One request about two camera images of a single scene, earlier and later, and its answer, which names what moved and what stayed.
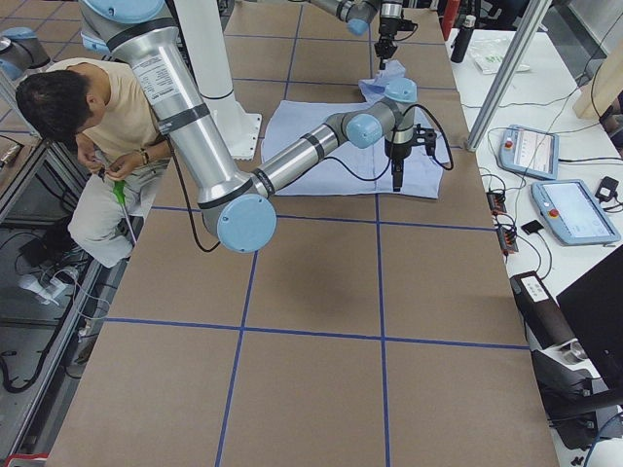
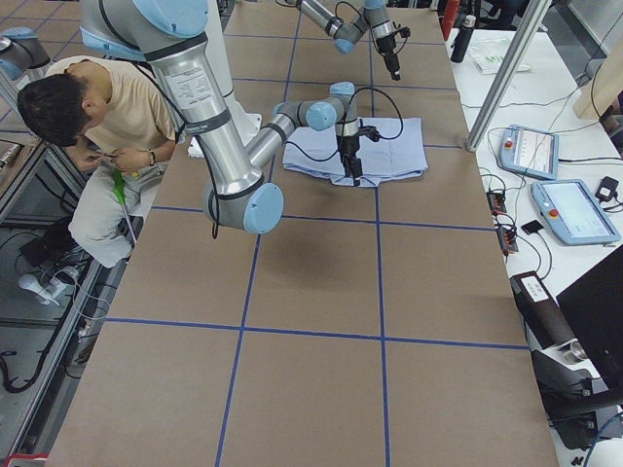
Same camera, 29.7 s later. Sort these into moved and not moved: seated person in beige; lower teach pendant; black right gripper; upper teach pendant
Moved: black right gripper
Not moved: seated person in beige; upper teach pendant; lower teach pendant
